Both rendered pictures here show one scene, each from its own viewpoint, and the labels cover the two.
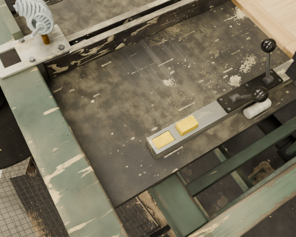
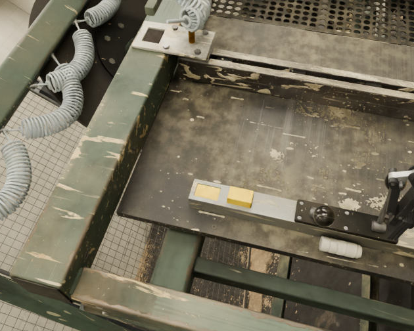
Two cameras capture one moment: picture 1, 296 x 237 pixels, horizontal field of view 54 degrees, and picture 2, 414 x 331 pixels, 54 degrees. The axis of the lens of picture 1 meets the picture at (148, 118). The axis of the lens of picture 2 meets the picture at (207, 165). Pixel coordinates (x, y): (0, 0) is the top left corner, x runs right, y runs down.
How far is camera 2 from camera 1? 0.37 m
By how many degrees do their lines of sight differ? 26
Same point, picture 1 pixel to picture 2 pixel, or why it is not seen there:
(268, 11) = not seen: outside the picture
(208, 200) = not seen: outside the picture
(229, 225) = (177, 307)
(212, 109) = (282, 205)
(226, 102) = (303, 209)
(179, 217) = (160, 273)
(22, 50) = (168, 35)
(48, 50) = (185, 48)
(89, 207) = (86, 180)
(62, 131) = (129, 114)
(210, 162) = not seen: outside the picture
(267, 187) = (251, 316)
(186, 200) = (182, 266)
